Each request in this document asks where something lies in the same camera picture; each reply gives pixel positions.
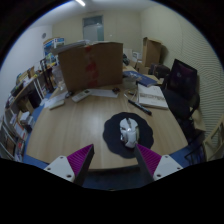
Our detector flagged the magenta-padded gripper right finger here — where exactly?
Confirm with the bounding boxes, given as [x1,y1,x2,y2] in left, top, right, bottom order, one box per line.
[133,143,184,186]

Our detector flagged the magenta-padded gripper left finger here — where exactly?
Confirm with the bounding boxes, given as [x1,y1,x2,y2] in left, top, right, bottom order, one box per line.
[43,143,95,187]

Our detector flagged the white grey computer mouse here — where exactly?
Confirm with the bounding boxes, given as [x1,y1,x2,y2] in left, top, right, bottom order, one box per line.
[118,116,140,149]

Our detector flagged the black round mouse pad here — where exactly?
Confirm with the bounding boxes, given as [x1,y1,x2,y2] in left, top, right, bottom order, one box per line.
[102,111,155,160]

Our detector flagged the wooden chair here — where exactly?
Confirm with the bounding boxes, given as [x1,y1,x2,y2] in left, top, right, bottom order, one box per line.
[202,114,224,162]

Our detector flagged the white flat rectangular case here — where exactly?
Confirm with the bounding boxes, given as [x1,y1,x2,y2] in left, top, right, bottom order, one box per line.
[48,98,66,111]

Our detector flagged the black marker pen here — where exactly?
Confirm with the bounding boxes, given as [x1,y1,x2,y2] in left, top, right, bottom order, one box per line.
[127,98,153,117]

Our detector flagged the open white book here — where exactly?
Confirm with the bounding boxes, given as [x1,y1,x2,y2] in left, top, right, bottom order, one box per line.
[136,82,170,111]

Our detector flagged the white remote control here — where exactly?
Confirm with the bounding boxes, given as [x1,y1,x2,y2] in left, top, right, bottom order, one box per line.
[71,88,92,104]

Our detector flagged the black office chair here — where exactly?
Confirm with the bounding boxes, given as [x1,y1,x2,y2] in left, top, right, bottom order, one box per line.
[162,58,202,134]

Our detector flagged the blue book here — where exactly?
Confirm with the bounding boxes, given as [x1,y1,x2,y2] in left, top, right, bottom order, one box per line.
[122,70,158,88]

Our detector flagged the black floor stand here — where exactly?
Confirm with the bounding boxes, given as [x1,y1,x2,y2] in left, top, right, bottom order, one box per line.
[39,57,55,93]

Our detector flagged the large brown cardboard box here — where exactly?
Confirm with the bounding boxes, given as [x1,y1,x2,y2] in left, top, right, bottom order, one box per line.
[56,41,125,94]

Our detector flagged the tall open cardboard box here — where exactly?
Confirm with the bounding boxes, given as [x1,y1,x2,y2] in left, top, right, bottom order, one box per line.
[142,36,163,70]

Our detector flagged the grey door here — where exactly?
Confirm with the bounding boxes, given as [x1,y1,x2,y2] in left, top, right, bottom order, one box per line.
[81,14,105,43]

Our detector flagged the long wooden wall desk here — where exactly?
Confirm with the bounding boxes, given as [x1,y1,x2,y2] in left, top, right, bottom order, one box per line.
[9,62,62,112]

